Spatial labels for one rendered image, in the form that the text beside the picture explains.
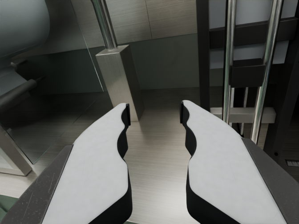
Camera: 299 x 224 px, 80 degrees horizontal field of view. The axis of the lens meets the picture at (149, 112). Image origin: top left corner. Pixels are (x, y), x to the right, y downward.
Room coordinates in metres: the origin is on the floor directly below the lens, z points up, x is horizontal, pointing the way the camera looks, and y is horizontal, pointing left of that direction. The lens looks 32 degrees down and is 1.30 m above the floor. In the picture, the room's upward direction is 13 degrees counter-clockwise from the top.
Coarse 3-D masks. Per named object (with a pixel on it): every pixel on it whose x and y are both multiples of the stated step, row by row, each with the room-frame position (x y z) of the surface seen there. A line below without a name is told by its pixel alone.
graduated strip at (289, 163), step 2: (286, 160) 0.27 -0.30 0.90; (288, 160) 0.27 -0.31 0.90; (290, 160) 0.27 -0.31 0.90; (292, 160) 0.27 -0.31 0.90; (294, 160) 0.27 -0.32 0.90; (296, 160) 0.26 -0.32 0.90; (298, 160) 0.26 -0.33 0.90; (286, 162) 0.27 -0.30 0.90; (288, 162) 0.26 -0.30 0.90; (290, 162) 0.26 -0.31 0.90; (292, 162) 0.26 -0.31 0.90; (294, 162) 0.26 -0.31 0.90; (296, 162) 0.26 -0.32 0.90; (298, 162) 0.26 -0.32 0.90; (288, 164) 0.26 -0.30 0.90; (290, 164) 0.26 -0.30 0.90; (292, 164) 0.26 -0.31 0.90; (294, 164) 0.26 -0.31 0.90; (296, 164) 0.25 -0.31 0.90; (298, 164) 0.25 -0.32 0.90; (288, 166) 0.25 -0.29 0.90; (290, 166) 0.25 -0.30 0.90; (292, 166) 0.25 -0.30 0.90; (294, 166) 0.25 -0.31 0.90; (296, 166) 0.25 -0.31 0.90; (298, 166) 0.25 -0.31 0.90
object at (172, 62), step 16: (96, 48) 0.92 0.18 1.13; (144, 48) 0.83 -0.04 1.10; (160, 48) 0.80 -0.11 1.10; (176, 48) 0.77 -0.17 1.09; (192, 48) 0.75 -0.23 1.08; (96, 64) 0.93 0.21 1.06; (144, 64) 0.83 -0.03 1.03; (160, 64) 0.80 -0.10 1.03; (176, 64) 0.78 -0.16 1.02; (192, 64) 0.75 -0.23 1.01; (272, 64) 0.63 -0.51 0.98; (144, 80) 0.84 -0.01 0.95; (160, 80) 0.81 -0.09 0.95; (176, 80) 0.78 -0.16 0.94; (192, 80) 0.75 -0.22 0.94; (272, 80) 0.63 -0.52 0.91
